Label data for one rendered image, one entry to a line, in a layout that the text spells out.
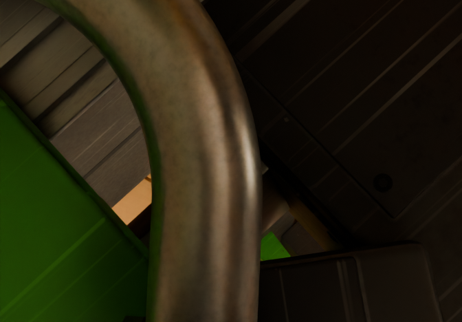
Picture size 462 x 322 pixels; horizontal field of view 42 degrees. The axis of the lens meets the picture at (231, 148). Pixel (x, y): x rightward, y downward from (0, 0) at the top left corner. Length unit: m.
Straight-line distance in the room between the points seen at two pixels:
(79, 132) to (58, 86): 0.46
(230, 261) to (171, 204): 0.02
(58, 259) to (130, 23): 0.08
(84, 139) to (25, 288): 0.50
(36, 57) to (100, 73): 0.02
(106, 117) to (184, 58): 0.53
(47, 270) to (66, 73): 0.06
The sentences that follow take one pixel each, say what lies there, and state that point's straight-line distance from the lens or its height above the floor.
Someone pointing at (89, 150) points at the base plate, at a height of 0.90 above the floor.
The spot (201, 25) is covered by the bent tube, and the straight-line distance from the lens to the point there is 0.16.
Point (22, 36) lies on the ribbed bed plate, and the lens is 0.21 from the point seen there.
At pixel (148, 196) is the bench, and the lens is 1.04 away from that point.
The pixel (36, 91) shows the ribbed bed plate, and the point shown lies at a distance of 0.22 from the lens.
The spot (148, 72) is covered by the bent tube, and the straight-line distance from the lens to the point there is 0.15.
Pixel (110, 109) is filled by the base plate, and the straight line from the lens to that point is 0.67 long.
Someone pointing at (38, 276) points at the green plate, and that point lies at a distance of 0.20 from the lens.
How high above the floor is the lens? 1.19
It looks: 16 degrees down
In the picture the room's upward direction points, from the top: 137 degrees clockwise
